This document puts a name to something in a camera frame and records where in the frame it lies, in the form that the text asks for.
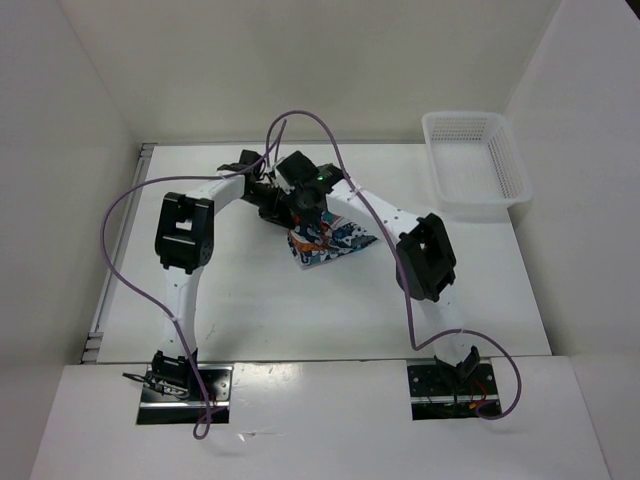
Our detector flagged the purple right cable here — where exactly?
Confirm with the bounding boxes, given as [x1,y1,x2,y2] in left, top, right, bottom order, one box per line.
[265,109,525,422]

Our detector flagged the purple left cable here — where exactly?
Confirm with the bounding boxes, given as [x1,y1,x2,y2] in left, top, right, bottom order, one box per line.
[99,117,289,441]

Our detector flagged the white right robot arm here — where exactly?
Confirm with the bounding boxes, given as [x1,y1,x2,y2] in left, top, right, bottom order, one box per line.
[268,151,479,393]

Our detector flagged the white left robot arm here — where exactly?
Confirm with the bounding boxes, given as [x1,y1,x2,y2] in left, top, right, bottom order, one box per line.
[152,150,294,400]

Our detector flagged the white plastic basket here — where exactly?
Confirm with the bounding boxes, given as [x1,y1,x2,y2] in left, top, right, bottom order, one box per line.
[421,111,533,211]

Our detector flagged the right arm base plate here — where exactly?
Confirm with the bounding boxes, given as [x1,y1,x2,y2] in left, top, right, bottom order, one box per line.
[406,360,502,421]

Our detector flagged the colourful patterned shorts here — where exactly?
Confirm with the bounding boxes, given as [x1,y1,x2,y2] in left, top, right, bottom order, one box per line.
[287,212,377,268]

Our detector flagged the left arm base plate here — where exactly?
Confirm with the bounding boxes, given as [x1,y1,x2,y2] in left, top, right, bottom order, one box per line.
[124,364,233,426]

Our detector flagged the purple cable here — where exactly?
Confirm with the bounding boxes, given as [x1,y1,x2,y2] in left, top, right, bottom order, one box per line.
[265,109,525,422]
[99,117,289,441]

